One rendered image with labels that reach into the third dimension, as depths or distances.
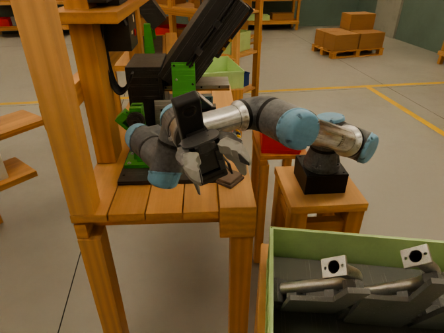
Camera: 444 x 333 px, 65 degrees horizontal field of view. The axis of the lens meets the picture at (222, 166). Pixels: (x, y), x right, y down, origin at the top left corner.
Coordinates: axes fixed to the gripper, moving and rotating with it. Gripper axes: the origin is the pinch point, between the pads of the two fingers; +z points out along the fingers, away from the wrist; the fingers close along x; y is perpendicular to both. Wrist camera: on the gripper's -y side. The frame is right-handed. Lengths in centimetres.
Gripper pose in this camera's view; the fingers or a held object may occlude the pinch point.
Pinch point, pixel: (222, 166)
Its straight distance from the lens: 52.7
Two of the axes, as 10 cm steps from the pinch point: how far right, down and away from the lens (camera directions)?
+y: 2.5, 8.4, 4.8
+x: -9.1, 3.8, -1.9
